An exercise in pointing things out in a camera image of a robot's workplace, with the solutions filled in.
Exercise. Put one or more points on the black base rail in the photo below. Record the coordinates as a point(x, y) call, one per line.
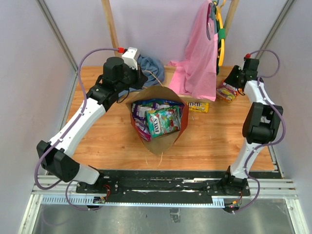
point(165, 187)

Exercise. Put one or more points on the yellow M&M's packet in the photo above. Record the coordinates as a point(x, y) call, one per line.
point(198, 107)

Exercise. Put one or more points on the blue crumpled cloth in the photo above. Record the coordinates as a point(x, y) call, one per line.
point(153, 69)

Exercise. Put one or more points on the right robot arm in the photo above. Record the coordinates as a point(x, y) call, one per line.
point(260, 126)

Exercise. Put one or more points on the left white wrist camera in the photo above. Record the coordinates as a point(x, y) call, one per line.
point(130, 57)

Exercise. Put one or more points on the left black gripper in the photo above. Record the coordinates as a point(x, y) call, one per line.
point(141, 79)

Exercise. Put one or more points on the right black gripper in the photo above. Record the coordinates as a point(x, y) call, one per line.
point(229, 79)

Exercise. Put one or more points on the purple snack packet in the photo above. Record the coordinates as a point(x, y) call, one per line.
point(143, 130)

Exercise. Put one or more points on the green Fox's candy bag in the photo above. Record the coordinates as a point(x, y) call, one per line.
point(163, 121)

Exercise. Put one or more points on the green hanger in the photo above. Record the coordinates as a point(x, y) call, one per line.
point(221, 49)

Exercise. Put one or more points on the pink shirt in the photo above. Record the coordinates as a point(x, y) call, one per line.
point(196, 75)

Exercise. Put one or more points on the grey hanger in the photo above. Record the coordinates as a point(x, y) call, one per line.
point(211, 17)

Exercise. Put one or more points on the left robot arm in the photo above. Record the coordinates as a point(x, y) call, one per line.
point(55, 156)

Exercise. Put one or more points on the orange Fox's fruits bag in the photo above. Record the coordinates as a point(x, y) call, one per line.
point(226, 92)

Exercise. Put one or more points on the yellow hanger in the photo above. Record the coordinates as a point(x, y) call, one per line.
point(219, 21)

